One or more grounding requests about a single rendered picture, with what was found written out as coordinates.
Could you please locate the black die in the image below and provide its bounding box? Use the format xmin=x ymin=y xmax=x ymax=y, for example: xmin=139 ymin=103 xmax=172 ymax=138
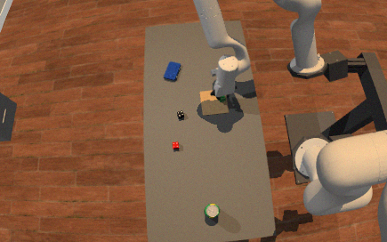
xmin=177 ymin=111 xmax=184 ymax=119

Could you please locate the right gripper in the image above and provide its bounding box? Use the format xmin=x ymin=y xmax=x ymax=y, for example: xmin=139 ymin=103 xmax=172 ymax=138
xmin=210 ymin=80 xmax=237 ymax=101

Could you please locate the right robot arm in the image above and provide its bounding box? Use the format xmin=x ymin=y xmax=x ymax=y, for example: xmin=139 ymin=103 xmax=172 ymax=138
xmin=193 ymin=0 xmax=325 ymax=88

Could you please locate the tan flat mat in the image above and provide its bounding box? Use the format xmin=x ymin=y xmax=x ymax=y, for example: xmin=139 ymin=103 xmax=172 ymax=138
xmin=200 ymin=91 xmax=229 ymax=116

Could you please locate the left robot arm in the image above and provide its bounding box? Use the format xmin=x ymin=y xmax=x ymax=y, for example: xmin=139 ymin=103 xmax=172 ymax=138
xmin=294 ymin=130 xmax=387 ymax=242

